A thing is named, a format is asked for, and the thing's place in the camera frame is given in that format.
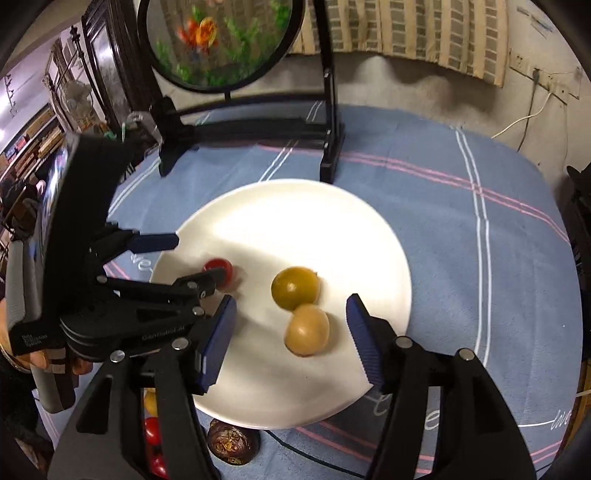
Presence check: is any small red tomato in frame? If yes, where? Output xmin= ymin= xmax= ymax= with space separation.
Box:
xmin=202 ymin=258 xmax=233 ymax=290

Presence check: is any tan round fruit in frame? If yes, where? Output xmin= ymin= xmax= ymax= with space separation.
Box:
xmin=283 ymin=304 xmax=331 ymax=357

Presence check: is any person's left hand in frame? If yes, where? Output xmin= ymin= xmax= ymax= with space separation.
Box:
xmin=0 ymin=299 xmax=93 ymax=375

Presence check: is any small yellow fruit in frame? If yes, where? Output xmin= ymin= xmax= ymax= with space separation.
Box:
xmin=143 ymin=388 xmax=158 ymax=417

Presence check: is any dark purple passion fruit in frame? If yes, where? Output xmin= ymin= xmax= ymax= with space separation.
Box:
xmin=206 ymin=419 xmax=260 ymax=466

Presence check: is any olive green round fruit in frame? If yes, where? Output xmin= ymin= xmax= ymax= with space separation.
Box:
xmin=270 ymin=267 xmax=322 ymax=311

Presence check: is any large red plum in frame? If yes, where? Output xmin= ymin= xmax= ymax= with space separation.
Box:
xmin=143 ymin=416 xmax=161 ymax=448

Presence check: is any white round plate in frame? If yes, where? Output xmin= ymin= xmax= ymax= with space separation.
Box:
xmin=151 ymin=179 xmax=412 ymax=429

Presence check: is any blue plaid tablecloth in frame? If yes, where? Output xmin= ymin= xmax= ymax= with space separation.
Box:
xmin=109 ymin=106 xmax=583 ymax=479

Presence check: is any dark wooden framed mirror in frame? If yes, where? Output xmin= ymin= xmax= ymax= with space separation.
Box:
xmin=81 ymin=0 xmax=155 ymax=131

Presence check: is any black framed goldfish screen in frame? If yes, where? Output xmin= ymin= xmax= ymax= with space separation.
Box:
xmin=137 ymin=1 xmax=345 ymax=183

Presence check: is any beige checked curtain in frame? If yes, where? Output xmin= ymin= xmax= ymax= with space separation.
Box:
xmin=290 ymin=0 xmax=510 ymax=89

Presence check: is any white power cable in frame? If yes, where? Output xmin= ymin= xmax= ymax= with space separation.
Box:
xmin=490 ymin=89 xmax=555 ymax=140

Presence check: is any white wall socket strip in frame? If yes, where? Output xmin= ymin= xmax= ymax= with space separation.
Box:
xmin=508 ymin=49 xmax=583 ymax=105

